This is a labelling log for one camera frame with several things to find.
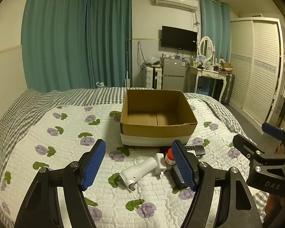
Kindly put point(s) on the silver small fridge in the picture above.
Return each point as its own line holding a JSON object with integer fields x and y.
{"x": 173, "y": 73}

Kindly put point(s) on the dark suitcase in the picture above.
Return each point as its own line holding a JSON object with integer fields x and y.
{"x": 228, "y": 87}

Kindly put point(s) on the white plug charger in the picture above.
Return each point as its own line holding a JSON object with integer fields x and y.
{"x": 159, "y": 165}

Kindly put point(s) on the white floral quilt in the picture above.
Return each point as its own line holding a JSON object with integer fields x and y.
{"x": 68, "y": 152}

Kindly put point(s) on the black wall television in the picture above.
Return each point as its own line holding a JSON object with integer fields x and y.
{"x": 178, "y": 38}

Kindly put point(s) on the black remote control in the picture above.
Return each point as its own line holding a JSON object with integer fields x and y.
{"x": 196, "y": 149}

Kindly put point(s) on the black rectangular device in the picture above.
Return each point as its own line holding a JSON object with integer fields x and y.
{"x": 178, "y": 178}

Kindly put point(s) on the white air conditioner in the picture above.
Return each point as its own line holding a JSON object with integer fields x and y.
{"x": 175, "y": 1}

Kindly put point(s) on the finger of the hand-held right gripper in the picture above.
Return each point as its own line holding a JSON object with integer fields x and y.
{"x": 245, "y": 144}
{"x": 273, "y": 130}

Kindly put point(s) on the brown cardboard box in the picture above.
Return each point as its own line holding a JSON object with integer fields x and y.
{"x": 156, "y": 130}

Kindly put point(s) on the clear plastic bag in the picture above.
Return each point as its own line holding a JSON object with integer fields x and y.
{"x": 154, "y": 60}

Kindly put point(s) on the white louvred wardrobe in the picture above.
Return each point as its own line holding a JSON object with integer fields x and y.
{"x": 256, "y": 71}

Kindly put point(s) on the white oval mirror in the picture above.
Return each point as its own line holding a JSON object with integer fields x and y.
{"x": 205, "y": 47}

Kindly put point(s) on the red-capped white bottle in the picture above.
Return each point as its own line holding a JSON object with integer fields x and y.
{"x": 169, "y": 158}

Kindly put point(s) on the blue bag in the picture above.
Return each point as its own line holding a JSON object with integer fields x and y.
{"x": 203, "y": 90}

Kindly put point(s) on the small open cardboard box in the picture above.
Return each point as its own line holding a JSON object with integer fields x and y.
{"x": 226, "y": 65}

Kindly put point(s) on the light blue curtain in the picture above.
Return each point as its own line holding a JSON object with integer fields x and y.
{"x": 213, "y": 28}

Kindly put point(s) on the green curtain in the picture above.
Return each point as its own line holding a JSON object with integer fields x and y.
{"x": 109, "y": 40}
{"x": 54, "y": 40}

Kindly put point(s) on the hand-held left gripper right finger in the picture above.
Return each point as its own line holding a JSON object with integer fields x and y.
{"x": 184, "y": 166}

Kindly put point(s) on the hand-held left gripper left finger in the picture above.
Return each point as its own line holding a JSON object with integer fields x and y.
{"x": 93, "y": 163}

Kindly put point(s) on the white handheld electric device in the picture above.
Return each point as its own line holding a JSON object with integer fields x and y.
{"x": 140, "y": 171}

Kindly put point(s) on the white dressing table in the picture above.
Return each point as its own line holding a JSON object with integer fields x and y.
{"x": 210, "y": 74}

